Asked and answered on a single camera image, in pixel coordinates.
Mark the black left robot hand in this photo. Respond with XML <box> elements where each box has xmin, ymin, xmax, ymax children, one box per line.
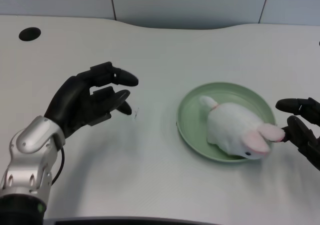
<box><xmin>43</xmin><ymin>61</ymin><xmax>140</xmax><ymax>139</ymax></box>

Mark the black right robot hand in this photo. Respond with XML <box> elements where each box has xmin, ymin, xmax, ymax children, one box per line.
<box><xmin>275</xmin><ymin>97</ymin><xmax>320</xmax><ymax>172</ymax></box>

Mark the white plush rabbit doll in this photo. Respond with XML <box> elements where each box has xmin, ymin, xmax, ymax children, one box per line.
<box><xmin>198</xmin><ymin>95</ymin><xmax>286</xmax><ymax>160</ymax></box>

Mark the green round plate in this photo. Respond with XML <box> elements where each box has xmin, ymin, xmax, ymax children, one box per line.
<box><xmin>176</xmin><ymin>82</ymin><xmax>277</xmax><ymax>164</ymax></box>

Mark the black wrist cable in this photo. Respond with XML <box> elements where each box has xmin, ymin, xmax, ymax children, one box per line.
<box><xmin>50</xmin><ymin>146</ymin><xmax>66</xmax><ymax>187</ymax></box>

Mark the black round cable grommet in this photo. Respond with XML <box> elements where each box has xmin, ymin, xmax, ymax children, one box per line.
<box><xmin>18</xmin><ymin>27</ymin><xmax>42</xmax><ymax>42</ymax></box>

